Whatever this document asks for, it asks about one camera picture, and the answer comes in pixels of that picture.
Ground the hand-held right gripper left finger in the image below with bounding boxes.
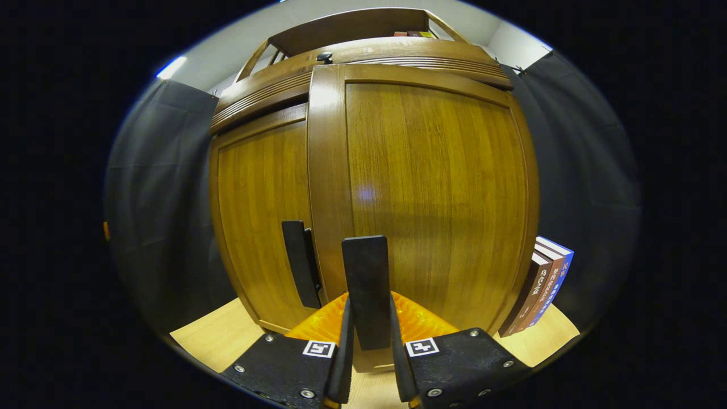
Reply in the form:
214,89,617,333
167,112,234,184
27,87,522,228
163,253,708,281
220,293,356,409

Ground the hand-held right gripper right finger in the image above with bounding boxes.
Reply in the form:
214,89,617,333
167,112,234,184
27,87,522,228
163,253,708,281
389,291,533,409

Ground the wooden cabinet door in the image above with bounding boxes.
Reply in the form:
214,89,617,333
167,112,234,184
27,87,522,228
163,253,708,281
209,103,319,336
307,64,540,373

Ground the wooden double-door shoe cabinet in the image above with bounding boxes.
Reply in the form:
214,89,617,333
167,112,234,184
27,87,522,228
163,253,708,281
209,7,540,373

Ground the reddish brown book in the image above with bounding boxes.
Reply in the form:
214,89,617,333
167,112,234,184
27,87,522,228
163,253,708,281
514,244,566,333

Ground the small ceiling light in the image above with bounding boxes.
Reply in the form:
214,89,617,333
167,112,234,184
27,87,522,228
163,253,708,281
156,56,188,80

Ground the blue book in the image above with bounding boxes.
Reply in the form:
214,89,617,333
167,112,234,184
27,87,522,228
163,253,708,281
525,236,575,328

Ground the wooden drawer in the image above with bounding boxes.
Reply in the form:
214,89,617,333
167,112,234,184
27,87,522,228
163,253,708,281
210,37,513,136

